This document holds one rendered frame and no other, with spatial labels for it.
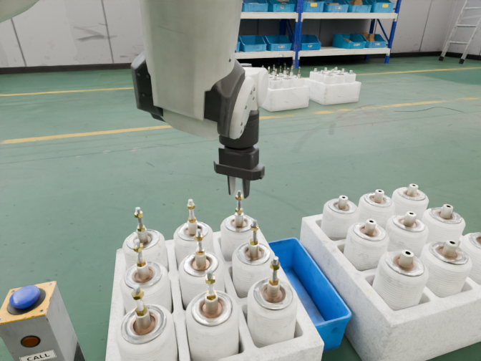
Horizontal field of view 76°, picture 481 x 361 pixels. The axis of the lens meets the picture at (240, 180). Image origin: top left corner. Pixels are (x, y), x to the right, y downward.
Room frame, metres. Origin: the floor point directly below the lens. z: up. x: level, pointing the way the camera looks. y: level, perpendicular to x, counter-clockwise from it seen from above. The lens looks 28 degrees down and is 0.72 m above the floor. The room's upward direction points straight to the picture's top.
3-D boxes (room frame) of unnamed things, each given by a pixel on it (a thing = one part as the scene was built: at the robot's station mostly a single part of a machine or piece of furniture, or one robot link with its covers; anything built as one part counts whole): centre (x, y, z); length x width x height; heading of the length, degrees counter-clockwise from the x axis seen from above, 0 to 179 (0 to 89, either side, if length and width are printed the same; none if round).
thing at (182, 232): (0.61, 0.12, 0.25); 0.08 x 0.08 x 0.01
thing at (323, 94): (3.10, -0.88, 0.09); 0.39 x 0.39 x 0.18; 21
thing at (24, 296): (0.35, 0.34, 0.32); 0.04 x 0.04 x 0.02
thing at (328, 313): (0.60, -0.16, 0.06); 0.30 x 0.11 x 0.12; 17
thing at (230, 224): (0.65, 0.00, 0.25); 0.08 x 0.08 x 0.01
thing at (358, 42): (5.84, -1.87, 0.36); 0.50 x 0.38 x 0.21; 17
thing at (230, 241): (0.65, 0.00, 0.16); 0.10 x 0.10 x 0.18
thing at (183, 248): (0.61, 0.12, 0.16); 0.10 x 0.10 x 0.18
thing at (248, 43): (5.31, -0.16, 0.36); 0.50 x 0.38 x 0.21; 19
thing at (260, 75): (0.61, 0.00, 0.60); 0.13 x 0.09 x 0.07; 168
